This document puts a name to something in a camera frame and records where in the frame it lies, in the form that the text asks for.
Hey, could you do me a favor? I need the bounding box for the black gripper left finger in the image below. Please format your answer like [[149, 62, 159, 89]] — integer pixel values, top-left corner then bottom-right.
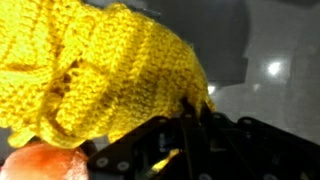
[[86, 97, 215, 180]]

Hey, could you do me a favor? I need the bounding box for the yellow knitted cloth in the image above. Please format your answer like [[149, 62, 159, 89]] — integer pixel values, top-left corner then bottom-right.
[[0, 0, 216, 179]]

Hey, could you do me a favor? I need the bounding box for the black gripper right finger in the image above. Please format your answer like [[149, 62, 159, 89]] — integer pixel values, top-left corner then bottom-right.
[[200, 105, 320, 180]]

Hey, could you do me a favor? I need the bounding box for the pink plush toy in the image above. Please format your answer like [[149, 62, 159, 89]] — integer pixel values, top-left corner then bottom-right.
[[0, 141, 90, 180]]

